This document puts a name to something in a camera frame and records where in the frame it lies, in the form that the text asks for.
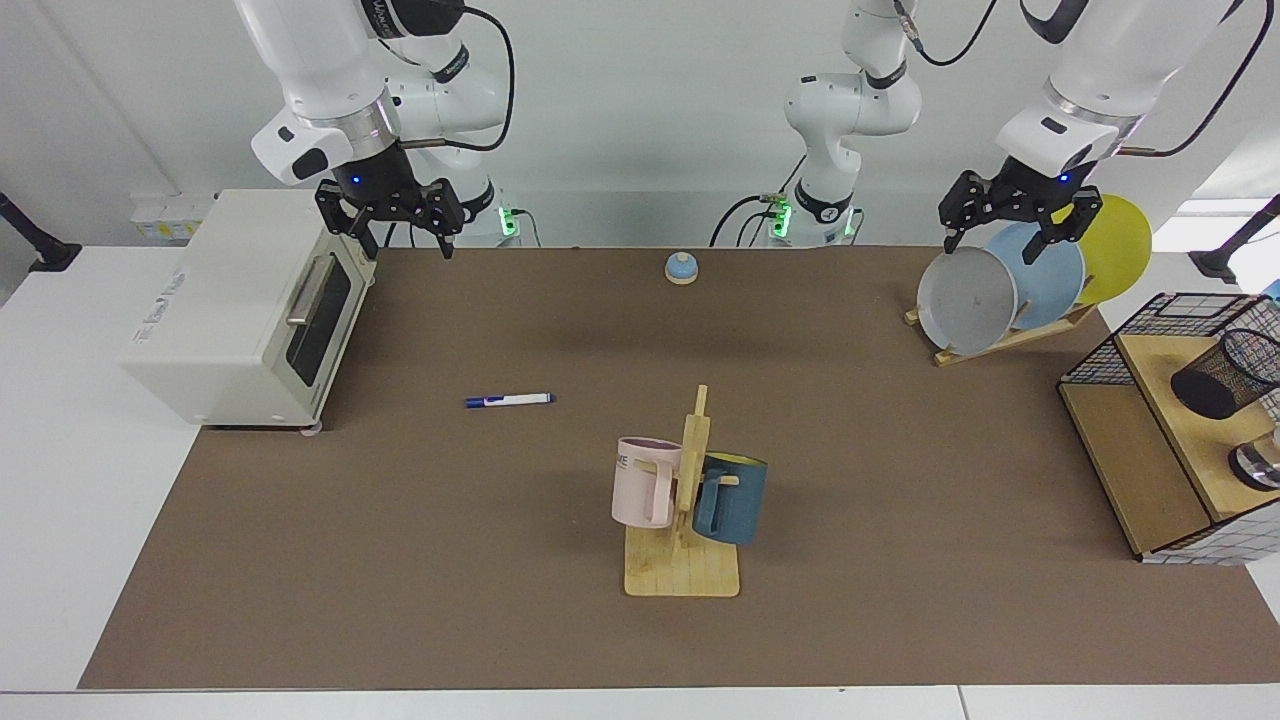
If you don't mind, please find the black mesh pen holder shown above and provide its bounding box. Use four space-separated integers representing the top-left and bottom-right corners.
1170 328 1280 421

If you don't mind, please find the light blue plate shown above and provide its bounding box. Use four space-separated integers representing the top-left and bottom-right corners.
985 220 1087 331

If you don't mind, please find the grey plate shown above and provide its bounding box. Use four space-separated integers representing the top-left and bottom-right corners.
916 246 1019 357

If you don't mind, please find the yellow plate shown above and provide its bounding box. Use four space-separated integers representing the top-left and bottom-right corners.
1048 193 1153 306

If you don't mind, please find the wooden plate rack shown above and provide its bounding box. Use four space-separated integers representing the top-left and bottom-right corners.
904 300 1098 367

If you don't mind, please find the pale toaster oven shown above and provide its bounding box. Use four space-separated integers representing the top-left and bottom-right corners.
118 189 378 433

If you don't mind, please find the black clamp stand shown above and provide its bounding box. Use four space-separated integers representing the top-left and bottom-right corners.
1188 195 1280 285
0 190 83 273

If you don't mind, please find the round silver metal lid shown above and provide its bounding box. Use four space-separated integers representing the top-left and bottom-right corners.
1228 425 1280 492

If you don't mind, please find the pink cup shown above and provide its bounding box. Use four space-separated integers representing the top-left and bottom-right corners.
611 437 684 529

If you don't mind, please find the brown table cloth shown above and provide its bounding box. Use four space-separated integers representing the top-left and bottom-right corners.
78 246 1280 691

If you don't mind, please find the dark teal cup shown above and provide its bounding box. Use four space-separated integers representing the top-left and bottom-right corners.
692 452 769 546

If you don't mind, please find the wooden cup stand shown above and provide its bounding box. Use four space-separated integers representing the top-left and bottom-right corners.
624 385 741 598

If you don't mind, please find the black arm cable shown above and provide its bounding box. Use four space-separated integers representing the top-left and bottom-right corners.
395 0 518 153
893 0 1280 159

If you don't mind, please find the white wall socket box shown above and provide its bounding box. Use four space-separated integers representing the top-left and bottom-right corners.
130 193 216 242

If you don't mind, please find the black base cable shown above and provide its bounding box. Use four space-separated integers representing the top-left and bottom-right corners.
710 155 803 248

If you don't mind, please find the wire basket with wooden floor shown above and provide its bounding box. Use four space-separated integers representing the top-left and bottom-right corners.
1058 292 1280 567

